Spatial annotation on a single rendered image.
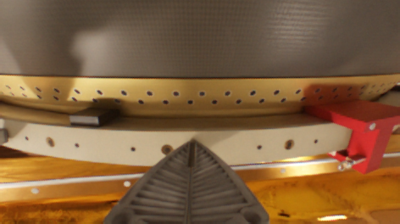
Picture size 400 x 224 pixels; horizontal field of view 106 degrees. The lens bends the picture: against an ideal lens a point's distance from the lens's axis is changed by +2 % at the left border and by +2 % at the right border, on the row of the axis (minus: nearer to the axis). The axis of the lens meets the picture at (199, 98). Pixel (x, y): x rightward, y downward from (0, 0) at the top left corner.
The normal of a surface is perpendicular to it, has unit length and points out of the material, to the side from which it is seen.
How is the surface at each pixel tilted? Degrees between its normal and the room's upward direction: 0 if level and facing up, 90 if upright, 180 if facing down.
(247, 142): 90
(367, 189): 133
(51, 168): 90
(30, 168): 90
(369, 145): 90
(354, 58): 62
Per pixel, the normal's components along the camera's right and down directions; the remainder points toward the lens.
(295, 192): -0.02, -0.53
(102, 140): -0.09, 0.26
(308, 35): 0.15, 0.68
